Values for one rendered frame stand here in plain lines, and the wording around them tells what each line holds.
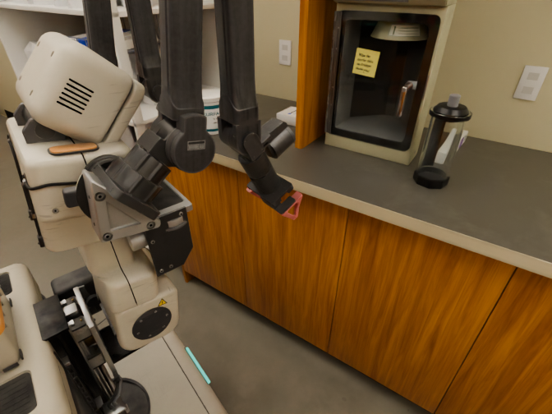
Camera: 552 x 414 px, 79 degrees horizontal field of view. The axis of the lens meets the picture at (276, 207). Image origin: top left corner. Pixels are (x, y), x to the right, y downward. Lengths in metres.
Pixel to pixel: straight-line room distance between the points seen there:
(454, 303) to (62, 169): 1.04
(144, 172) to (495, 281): 0.90
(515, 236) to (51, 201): 1.02
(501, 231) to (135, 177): 0.87
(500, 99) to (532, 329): 0.84
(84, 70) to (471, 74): 1.33
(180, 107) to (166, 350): 1.09
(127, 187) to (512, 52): 1.36
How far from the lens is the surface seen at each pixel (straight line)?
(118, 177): 0.57
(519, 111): 1.59
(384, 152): 1.25
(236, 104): 0.62
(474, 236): 0.97
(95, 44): 0.96
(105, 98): 0.68
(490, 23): 1.54
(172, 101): 0.56
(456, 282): 1.10
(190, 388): 1.37
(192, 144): 0.57
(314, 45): 1.22
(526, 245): 1.01
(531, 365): 1.26
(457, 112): 1.05
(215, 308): 1.91
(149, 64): 1.00
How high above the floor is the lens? 1.47
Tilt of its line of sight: 35 degrees down
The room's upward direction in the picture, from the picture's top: straight up
